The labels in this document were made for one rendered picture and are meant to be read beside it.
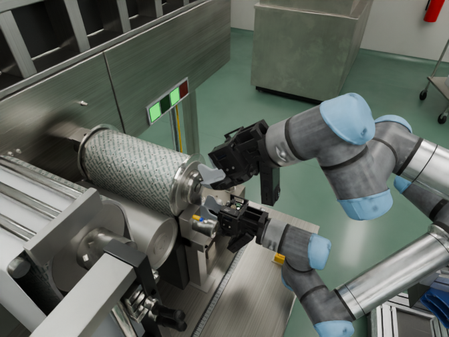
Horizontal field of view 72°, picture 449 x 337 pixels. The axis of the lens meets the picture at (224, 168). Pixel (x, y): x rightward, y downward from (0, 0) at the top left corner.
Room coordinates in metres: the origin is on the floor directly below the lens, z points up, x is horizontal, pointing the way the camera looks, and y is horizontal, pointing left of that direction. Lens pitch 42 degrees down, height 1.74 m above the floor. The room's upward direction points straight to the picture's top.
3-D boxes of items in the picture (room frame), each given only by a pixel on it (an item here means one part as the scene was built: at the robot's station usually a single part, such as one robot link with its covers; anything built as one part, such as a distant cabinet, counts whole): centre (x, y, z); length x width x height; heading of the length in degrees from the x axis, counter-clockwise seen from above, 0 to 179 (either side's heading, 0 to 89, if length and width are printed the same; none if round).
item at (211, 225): (0.43, 0.03, 1.18); 0.04 x 0.02 x 0.04; 153
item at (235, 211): (0.49, -0.05, 1.12); 0.12 x 0.08 x 0.09; 63
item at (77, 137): (0.63, 0.35, 1.28); 0.06 x 0.05 x 0.02; 63
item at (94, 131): (0.61, 0.31, 1.25); 0.15 x 0.01 x 0.15; 153
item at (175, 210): (0.49, 0.08, 1.25); 0.15 x 0.01 x 0.15; 153
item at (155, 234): (0.44, 0.25, 1.18); 0.26 x 0.12 x 0.12; 63
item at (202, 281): (0.44, 0.06, 1.05); 0.06 x 0.05 x 0.31; 63
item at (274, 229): (0.45, -0.12, 1.11); 0.08 x 0.05 x 0.08; 153
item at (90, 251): (0.26, 0.17, 1.34); 0.06 x 0.06 x 0.06; 63
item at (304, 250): (0.42, -0.19, 1.11); 0.11 x 0.08 x 0.09; 63
